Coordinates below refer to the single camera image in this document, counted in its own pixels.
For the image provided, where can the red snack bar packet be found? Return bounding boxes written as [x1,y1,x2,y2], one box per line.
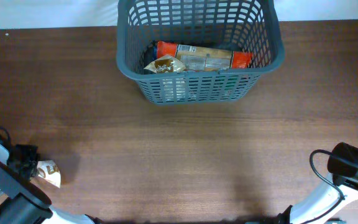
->
[157,41,253,72]

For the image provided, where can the cream Pantree snack bag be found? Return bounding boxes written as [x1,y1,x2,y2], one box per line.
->
[143,54,188,102]

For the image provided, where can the blue white carton box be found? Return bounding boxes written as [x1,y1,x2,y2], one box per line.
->
[144,46,157,67]

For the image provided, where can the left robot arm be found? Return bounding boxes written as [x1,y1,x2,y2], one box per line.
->
[0,144,99,224]

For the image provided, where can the grey plastic lattice basket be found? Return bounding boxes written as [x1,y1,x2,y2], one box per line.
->
[116,0,285,105]

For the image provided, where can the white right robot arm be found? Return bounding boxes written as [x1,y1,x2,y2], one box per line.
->
[273,142,358,224]

